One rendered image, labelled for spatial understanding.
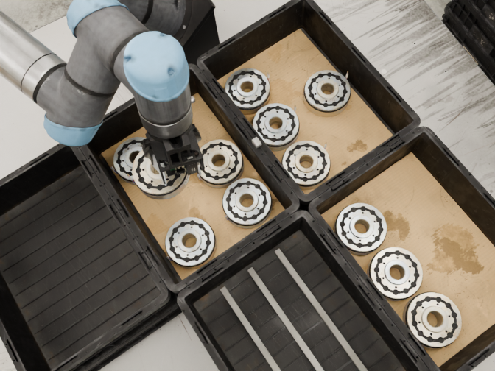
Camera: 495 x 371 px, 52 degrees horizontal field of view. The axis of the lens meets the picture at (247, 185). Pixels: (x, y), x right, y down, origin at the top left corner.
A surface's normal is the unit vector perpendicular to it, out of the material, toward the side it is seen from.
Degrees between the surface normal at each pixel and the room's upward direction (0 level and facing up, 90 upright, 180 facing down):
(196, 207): 0
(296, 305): 0
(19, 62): 22
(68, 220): 0
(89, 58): 48
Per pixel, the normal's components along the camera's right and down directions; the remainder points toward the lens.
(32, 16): -0.06, -0.32
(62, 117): -0.27, 0.44
